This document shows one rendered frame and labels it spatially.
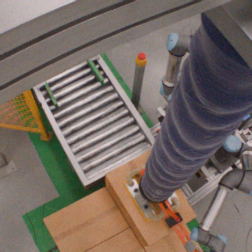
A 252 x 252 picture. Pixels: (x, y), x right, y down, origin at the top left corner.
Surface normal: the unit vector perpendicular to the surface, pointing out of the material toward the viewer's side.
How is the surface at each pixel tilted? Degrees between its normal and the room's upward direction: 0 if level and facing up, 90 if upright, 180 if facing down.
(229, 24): 90
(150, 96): 0
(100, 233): 0
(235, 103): 78
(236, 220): 0
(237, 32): 90
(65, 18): 90
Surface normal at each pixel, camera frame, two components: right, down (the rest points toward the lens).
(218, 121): -0.14, 0.79
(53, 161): 0.04, -0.37
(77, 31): 0.50, 0.81
